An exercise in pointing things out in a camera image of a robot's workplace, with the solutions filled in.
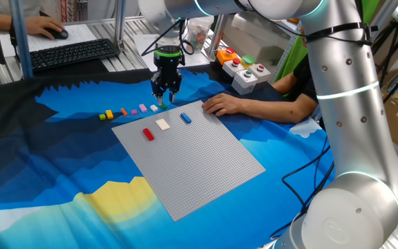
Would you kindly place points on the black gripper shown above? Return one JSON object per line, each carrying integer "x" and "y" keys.
{"x": 168, "y": 74}

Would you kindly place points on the blue Lego brick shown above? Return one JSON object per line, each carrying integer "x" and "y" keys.
{"x": 185, "y": 118}

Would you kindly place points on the large white Lego plate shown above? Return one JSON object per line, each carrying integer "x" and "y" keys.
{"x": 162, "y": 124}

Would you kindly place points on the red Lego brick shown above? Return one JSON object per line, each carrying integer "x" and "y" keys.
{"x": 148, "y": 134}

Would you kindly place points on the gray Lego baseplate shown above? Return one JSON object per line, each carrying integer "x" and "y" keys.
{"x": 192, "y": 162}

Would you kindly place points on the second person's forearm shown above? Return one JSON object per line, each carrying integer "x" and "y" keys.
{"x": 9, "y": 21}

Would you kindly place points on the person's right forearm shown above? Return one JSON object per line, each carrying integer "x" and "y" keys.
{"x": 283, "y": 83}

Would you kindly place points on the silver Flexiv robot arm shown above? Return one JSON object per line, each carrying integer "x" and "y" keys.
{"x": 351, "y": 121}

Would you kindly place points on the person's left forearm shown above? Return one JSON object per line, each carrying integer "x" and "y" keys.
{"x": 278, "y": 110}

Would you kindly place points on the light pink Lego brick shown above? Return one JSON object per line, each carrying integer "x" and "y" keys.
{"x": 143, "y": 108}

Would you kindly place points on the orange Lego brick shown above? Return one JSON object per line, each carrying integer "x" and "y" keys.
{"x": 124, "y": 111}

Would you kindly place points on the yellow Lego brick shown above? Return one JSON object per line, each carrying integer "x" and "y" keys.
{"x": 109, "y": 114}

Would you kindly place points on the clear cup of Lego pieces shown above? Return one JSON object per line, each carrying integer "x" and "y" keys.
{"x": 199, "y": 34}

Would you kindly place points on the lime green Lego brick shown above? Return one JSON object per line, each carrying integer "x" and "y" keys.
{"x": 102, "y": 117}

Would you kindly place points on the person's left hand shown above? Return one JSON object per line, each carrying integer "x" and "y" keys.
{"x": 223, "y": 103}

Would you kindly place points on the second person's hand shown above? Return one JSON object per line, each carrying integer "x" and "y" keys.
{"x": 40, "y": 24}

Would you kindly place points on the printed white paper sheet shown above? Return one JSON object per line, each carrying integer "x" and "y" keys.
{"x": 143, "y": 45}

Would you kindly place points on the orange plastic object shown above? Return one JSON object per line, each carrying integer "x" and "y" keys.
{"x": 225, "y": 56}

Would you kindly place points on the white box red button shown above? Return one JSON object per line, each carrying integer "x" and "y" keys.
{"x": 230, "y": 68}
{"x": 263, "y": 74}

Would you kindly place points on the white box green button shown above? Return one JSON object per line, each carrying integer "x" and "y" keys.
{"x": 244, "y": 81}

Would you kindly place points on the plain white paper sheet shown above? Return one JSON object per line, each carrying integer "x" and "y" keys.
{"x": 81, "y": 34}

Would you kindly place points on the black computer keyboard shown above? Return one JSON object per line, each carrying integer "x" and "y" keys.
{"x": 71, "y": 53}

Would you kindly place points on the white cardboard box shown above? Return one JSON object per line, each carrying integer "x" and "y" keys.
{"x": 254, "y": 38}

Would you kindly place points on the black computer mouse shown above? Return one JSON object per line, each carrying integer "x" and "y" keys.
{"x": 61, "y": 34}

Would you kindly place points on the white metal shelf rack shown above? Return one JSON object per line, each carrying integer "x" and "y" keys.
{"x": 285, "y": 48}

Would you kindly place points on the blue landscape print cloth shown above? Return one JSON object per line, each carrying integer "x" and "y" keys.
{"x": 64, "y": 173}

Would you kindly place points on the red white striped pole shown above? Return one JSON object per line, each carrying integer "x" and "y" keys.
{"x": 63, "y": 10}

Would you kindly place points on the bright green fabric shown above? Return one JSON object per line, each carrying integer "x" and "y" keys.
{"x": 297, "y": 57}

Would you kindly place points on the black office chair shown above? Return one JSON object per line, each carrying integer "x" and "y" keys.
{"x": 44, "y": 14}

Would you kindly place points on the white garment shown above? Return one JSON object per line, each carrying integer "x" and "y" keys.
{"x": 12, "y": 7}

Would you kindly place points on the black tripod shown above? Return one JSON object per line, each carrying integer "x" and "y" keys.
{"x": 389, "y": 52}

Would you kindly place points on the aluminium frame post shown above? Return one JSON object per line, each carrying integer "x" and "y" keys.
{"x": 214, "y": 38}
{"x": 23, "y": 52}
{"x": 318, "y": 112}
{"x": 119, "y": 27}

